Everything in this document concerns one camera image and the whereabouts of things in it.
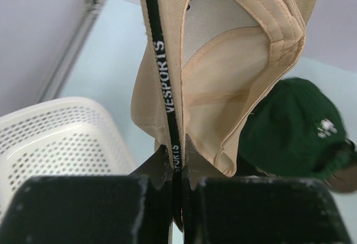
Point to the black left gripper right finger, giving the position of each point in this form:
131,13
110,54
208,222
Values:
219,209

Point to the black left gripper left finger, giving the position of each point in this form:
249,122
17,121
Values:
134,208

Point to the green brim black cap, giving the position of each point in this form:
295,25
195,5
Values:
296,131

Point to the beige cap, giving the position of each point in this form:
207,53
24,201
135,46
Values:
206,65

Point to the white plastic basket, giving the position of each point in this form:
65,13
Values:
66,136

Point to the black cap with gold lettering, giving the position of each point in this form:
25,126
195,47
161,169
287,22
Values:
342,180

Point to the left aluminium frame post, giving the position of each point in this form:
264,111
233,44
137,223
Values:
68,56

